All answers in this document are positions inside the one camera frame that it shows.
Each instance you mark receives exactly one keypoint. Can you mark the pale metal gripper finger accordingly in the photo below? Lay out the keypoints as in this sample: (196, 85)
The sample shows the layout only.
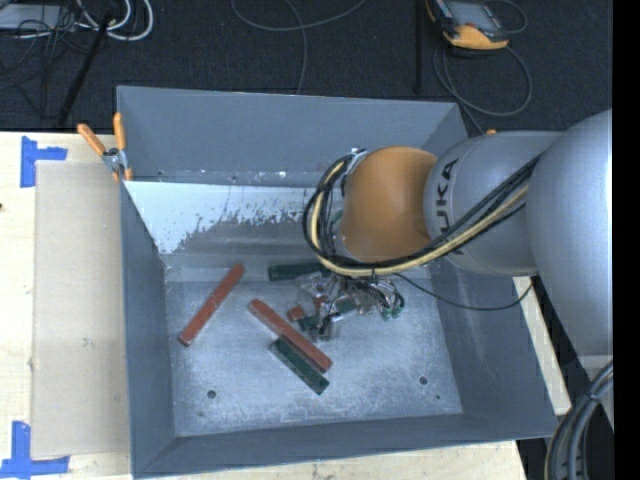
(325, 325)
(312, 295)

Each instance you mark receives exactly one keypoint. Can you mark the dark green flat block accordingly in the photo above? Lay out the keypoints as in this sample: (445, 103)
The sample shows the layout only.
(302, 369)
(292, 271)
(306, 323)

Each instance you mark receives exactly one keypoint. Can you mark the red-brown flat block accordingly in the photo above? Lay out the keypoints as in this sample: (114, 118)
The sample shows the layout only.
(212, 304)
(292, 335)
(296, 313)

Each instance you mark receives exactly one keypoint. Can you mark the grey metal bin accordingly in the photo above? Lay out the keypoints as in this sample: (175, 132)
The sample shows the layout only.
(240, 398)

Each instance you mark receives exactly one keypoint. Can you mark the pale flat board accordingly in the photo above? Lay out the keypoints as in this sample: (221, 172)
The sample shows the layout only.
(75, 318)

